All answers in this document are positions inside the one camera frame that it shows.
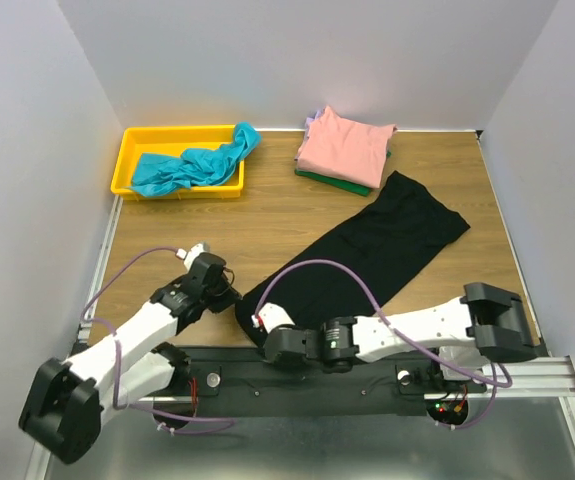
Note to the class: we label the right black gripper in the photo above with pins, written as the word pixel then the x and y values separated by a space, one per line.
pixel 277 345

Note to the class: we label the teal t-shirt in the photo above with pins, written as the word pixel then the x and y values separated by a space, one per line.
pixel 157 175

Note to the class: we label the black t-shirt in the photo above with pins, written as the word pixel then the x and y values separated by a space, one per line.
pixel 387 244

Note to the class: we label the aluminium frame rail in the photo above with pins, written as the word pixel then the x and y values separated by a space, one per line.
pixel 542 377

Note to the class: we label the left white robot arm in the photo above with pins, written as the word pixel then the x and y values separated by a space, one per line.
pixel 71 400

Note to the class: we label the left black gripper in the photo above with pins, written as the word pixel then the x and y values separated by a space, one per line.
pixel 229 297

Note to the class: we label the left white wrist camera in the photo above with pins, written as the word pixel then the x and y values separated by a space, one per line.
pixel 190 255

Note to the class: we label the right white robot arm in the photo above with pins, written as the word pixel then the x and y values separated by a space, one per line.
pixel 487 326

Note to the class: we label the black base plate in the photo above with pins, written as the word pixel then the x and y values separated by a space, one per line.
pixel 237 382

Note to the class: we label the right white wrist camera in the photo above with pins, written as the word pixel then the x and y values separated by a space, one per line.
pixel 270 317

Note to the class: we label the green folded t-shirt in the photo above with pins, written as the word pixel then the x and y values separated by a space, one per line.
pixel 337 182

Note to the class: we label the yellow plastic bin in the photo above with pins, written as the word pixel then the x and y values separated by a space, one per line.
pixel 173 141

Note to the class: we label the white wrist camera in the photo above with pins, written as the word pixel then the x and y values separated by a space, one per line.
pixel 190 255
pixel 270 317

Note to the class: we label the lavender folded t-shirt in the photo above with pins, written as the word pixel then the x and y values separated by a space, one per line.
pixel 310 119

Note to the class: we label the pink folded t-shirt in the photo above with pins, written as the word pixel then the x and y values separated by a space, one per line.
pixel 332 130

